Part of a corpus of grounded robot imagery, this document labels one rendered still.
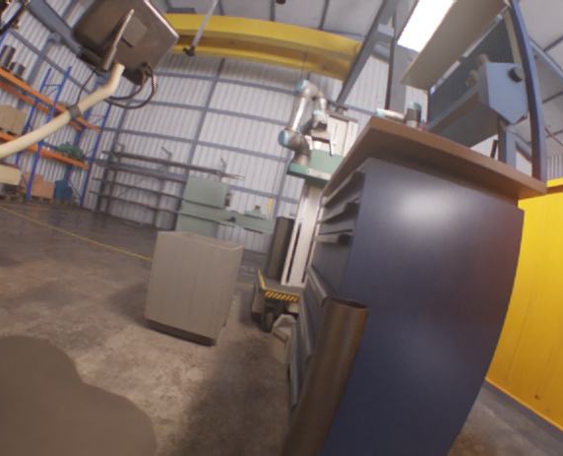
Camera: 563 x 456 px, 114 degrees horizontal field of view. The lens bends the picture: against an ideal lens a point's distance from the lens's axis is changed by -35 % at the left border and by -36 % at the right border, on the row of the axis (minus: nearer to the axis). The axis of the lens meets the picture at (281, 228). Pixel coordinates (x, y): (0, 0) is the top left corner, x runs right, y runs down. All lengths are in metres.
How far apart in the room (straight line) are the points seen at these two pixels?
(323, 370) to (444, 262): 0.34
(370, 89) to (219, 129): 5.90
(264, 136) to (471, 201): 9.44
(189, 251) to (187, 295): 0.23
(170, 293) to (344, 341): 1.18
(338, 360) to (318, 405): 0.10
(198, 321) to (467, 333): 1.25
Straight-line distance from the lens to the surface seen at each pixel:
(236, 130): 10.09
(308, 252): 2.22
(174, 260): 1.51
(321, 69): 8.98
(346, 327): 0.49
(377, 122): 0.56
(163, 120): 11.05
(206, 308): 1.51
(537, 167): 0.86
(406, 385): 0.70
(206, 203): 5.69
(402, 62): 5.89
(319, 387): 0.54
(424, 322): 0.66
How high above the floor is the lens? 0.68
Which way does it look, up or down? 2 degrees up
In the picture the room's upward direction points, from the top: 13 degrees clockwise
